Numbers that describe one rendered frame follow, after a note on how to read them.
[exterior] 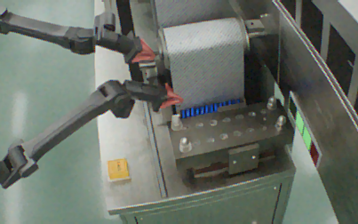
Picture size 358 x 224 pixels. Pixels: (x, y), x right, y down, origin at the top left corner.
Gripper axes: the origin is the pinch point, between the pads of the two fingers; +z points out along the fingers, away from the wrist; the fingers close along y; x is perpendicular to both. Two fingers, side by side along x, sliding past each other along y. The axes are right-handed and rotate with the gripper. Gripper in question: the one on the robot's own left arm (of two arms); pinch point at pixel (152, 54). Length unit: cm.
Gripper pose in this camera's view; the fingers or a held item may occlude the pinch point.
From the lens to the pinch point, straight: 135.7
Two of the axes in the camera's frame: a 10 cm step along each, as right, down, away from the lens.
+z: 7.8, 2.4, 5.8
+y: 2.6, 7.3, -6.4
